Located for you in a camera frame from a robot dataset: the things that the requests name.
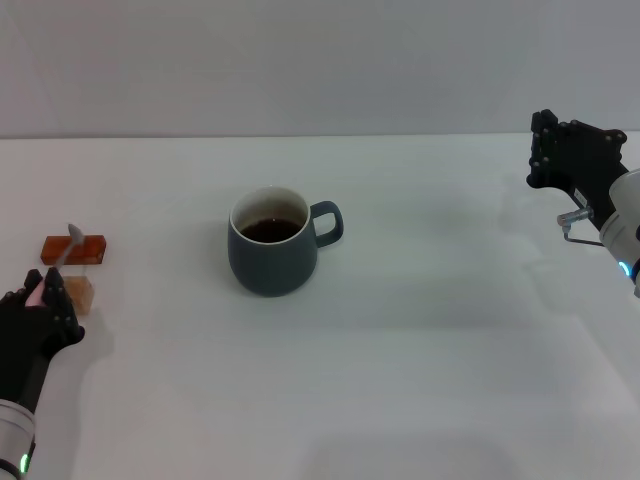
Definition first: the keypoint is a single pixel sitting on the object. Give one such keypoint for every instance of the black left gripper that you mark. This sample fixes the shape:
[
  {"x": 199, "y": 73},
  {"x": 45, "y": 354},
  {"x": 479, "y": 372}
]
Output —
[{"x": 22, "y": 345}]

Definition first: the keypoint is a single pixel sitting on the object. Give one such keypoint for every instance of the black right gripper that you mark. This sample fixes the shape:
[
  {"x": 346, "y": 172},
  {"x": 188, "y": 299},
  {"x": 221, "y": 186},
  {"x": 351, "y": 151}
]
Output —
[{"x": 582, "y": 162}]

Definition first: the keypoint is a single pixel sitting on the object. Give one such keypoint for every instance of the grey ceramic cup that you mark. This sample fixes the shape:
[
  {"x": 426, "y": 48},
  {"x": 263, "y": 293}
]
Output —
[{"x": 272, "y": 265}]

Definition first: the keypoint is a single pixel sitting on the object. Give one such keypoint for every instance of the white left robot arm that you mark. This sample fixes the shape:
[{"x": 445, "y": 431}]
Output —
[{"x": 15, "y": 435}]

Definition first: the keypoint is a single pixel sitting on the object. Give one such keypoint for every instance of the light wooden block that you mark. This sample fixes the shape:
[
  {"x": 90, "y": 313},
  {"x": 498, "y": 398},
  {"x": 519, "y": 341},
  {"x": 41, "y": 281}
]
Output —
[{"x": 82, "y": 295}]

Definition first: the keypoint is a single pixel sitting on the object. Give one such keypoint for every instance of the red-brown wooden block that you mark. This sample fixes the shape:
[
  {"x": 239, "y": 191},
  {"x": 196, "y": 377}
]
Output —
[{"x": 92, "y": 250}]

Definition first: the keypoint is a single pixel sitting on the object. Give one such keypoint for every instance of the dark coffee liquid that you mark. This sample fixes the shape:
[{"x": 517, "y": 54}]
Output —
[{"x": 270, "y": 230}]

